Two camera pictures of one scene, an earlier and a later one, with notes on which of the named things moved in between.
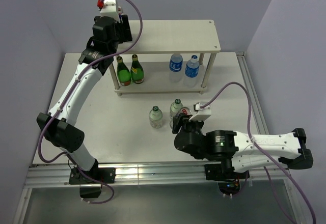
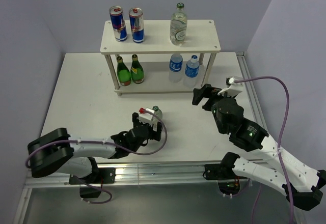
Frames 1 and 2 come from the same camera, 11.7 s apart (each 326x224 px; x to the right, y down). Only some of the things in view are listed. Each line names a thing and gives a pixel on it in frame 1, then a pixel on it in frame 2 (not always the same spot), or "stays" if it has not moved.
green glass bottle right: [137, 72] stays
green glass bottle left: [124, 74] stays
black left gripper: [126, 32] to [152, 132]
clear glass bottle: [174, 108] to [178, 26]
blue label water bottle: [175, 67] stays
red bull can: [186, 110] to [136, 18]
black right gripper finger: [178, 121] to [207, 91]
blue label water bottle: [191, 72] stays
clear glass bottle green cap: [156, 116] stays
